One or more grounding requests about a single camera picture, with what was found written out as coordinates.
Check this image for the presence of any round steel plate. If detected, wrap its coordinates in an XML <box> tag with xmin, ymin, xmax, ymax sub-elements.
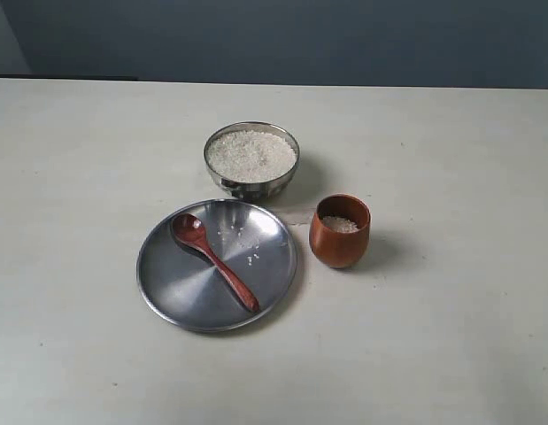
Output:
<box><xmin>136</xmin><ymin>199</ymin><xmax>298</xmax><ymax>333</ymax></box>

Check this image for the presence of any brown wooden cup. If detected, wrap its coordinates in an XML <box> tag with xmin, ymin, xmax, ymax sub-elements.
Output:
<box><xmin>309</xmin><ymin>194</ymin><xmax>371</xmax><ymax>269</ymax></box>

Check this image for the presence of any dark red wooden spoon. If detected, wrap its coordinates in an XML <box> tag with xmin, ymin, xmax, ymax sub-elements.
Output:
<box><xmin>172</xmin><ymin>213</ymin><xmax>260</xmax><ymax>313</ymax></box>

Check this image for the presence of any steel bowl of rice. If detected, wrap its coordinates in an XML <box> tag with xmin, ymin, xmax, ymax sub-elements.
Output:
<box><xmin>204</xmin><ymin>121</ymin><xmax>300</xmax><ymax>201</ymax></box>

